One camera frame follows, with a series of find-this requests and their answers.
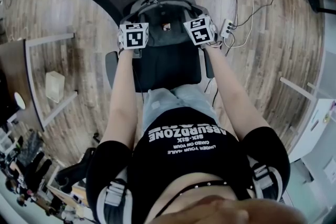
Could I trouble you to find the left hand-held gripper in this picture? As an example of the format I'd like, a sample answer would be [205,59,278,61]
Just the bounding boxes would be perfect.
[117,22,150,58]

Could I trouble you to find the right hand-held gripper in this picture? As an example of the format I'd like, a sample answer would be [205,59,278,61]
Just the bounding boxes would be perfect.
[183,15,218,49]

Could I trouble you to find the black office chair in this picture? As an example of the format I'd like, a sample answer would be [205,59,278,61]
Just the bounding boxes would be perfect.
[74,0,215,93]

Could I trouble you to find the grey backpack bag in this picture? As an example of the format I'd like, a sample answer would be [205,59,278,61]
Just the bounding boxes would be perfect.
[121,0,211,47]

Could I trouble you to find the person's right forearm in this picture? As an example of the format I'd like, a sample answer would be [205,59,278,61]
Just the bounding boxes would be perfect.
[203,43,271,141]

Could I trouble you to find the person's left forearm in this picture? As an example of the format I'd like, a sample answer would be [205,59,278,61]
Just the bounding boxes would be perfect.
[100,47,142,151]

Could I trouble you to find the black chair with clothes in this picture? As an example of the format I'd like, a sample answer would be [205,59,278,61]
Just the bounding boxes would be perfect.
[55,147,97,194]

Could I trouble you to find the white power strip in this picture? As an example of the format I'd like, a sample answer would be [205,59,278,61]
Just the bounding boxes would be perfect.
[219,18,235,39]

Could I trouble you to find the person's light denim shorts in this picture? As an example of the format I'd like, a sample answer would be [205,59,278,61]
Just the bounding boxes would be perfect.
[141,84,218,137]

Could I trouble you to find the translucent white box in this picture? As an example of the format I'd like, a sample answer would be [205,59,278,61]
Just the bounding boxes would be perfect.
[45,71,66,103]

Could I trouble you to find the white round lamp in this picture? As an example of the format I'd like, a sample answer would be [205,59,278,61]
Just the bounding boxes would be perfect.
[13,91,26,110]

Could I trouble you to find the person's black printed t-shirt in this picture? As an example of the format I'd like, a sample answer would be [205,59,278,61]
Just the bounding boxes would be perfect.
[86,106,291,224]

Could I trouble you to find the white cabinet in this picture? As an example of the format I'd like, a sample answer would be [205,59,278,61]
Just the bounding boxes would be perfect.
[288,98,336,163]

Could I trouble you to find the black cable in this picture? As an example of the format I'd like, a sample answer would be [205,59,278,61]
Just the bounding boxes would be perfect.
[224,0,303,57]

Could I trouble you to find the wooden desk with white frame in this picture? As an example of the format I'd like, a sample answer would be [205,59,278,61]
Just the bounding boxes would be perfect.
[0,33,79,132]

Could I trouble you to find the grey harness strap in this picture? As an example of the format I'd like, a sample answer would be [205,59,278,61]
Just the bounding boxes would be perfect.
[104,178,127,207]
[252,164,275,190]

